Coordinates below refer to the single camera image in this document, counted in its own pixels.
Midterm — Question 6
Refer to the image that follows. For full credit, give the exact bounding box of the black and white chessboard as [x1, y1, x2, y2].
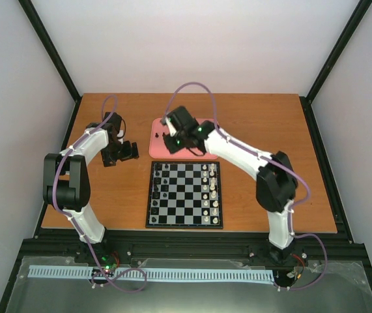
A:
[145, 161, 223, 230]

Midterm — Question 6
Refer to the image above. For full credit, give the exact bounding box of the white chess pieces row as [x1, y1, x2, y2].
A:
[201, 163, 221, 226]

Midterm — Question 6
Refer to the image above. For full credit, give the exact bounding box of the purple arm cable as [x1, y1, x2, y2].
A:
[52, 95, 147, 293]
[162, 81, 328, 291]

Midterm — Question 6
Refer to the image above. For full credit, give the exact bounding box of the pink plastic tray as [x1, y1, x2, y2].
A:
[149, 118, 218, 160]

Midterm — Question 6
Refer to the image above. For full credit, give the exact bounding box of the black aluminium frame rail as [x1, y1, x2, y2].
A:
[19, 228, 367, 265]

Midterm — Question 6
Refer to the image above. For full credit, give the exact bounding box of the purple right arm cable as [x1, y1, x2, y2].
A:
[162, 81, 328, 291]

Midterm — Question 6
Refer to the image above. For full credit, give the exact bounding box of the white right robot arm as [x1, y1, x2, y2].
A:
[160, 106, 298, 263]

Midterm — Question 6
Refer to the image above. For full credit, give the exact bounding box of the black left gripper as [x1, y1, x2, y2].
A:
[102, 141, 139, 167]

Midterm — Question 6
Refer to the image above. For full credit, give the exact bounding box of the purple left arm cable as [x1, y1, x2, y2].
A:
[52, 95, 147, 293]

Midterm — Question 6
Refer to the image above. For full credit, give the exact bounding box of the light blue slotted cable duct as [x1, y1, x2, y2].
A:
[27, 265, 274, 284]

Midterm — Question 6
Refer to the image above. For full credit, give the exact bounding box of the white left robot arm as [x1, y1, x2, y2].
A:
[42, 112, 139, 263]

